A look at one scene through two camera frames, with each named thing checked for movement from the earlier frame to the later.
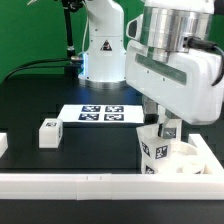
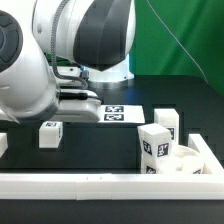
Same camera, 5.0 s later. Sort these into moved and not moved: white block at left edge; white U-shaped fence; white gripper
Moved: white gripper
Not moved: white U-shaped fence; white block at left edge
